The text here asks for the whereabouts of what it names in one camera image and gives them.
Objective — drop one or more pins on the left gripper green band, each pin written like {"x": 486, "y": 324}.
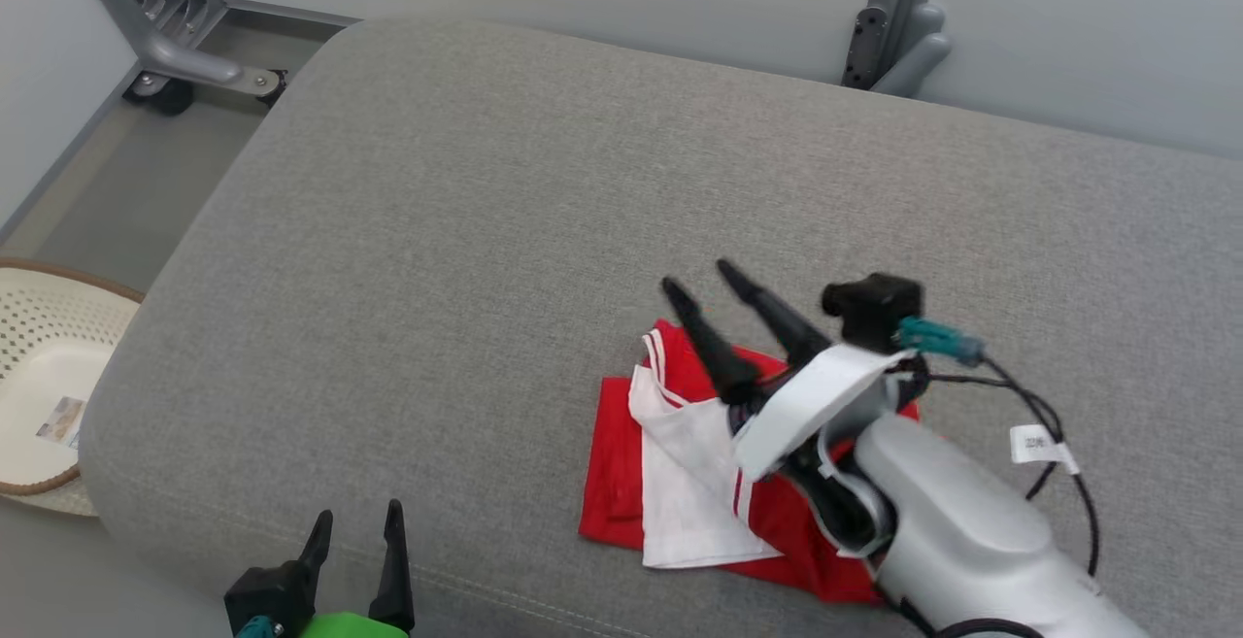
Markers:
{"x": 350, "y": 626}

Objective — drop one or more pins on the grey fabric sofa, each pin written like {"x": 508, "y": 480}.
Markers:
{"x": 486, "y": 230}

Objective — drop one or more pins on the grey metal frame with caster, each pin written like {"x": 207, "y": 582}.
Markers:
{"x": 160, "y": 46}

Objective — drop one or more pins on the red white basketball jersey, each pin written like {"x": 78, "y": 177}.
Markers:
{"x": 612, "y": 483}

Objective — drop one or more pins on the grey metal frame post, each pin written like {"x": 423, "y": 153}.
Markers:
{"x": 898, "y": 26}

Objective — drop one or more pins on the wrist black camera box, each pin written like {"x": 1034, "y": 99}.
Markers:
{"x": 262, "y": 594}
{"x": 874, "y": 308}

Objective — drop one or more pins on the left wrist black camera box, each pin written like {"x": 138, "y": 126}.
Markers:
{"x": 262, "y": 594}

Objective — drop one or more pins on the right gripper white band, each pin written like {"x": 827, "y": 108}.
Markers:
{"x": 806, "y": 405}

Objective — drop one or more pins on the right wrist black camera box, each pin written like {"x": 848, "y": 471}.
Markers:
{"x": 874, "y": 308}

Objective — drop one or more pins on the paper label in basket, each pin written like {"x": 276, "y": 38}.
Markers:
{"x": 61, "y": 421}

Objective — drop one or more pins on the cream perforated laundry basket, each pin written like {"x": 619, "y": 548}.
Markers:
{"x": 39, "y": 366}

